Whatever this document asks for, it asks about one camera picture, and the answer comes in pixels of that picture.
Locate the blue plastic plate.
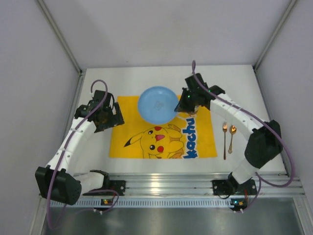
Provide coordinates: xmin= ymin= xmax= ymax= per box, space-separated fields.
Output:
xmin=137 ymin=86 xmax=179 ymax=124

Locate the yellow Pikachu cloth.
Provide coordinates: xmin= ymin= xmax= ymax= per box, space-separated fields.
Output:
xmin=109 ymin=96 xmax=217 ymax=159

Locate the copper fork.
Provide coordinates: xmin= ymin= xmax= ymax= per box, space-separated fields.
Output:
xmin=223 ymin=121 xmax=228 ymax=160

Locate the copper spoon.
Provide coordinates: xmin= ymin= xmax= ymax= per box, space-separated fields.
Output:
xmin=228 ymin=125 xmax=237 ymax=154

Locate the steel cup with cork base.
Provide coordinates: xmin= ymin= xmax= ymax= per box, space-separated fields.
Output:
xmin=188 ymin=107 xmax=199 ymax=116

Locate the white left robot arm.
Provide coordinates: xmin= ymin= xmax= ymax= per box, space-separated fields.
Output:
xmin=35 ymin=90 xmax=124 ymax=205

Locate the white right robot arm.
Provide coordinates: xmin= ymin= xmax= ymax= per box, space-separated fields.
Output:
xmin=175 ymin=73 xmax=283 ymax=185

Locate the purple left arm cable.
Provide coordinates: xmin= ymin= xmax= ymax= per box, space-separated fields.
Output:
xmin=46 ymin=79 xmax=120 ymax=230

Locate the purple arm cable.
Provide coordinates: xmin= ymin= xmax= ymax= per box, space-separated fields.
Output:
xmin=191 ymin=60 xmax=296 ymax=213
xmin=46 ymin=79 xmax=120 ymax=230

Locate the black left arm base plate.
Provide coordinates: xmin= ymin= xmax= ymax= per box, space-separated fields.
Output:
xmin=83 ymin=180 xmax=126 ymax=196

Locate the aluminium mounting rail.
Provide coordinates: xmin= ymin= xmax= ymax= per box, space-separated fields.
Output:
xmin=110 ymin=173 xmax=305 ymax=197

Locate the perforated metal cable tray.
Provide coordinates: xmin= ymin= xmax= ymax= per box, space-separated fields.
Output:
xmin=73 ymin=197 xmax=246 ymax=208

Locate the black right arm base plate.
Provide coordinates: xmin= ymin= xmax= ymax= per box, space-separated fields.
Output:
xmin=212 ymin=179 xmax=257 ymax=197

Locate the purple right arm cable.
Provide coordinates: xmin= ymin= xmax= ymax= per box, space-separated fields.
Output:
xmin=191 ymin=60 xmax=296 ymax=213

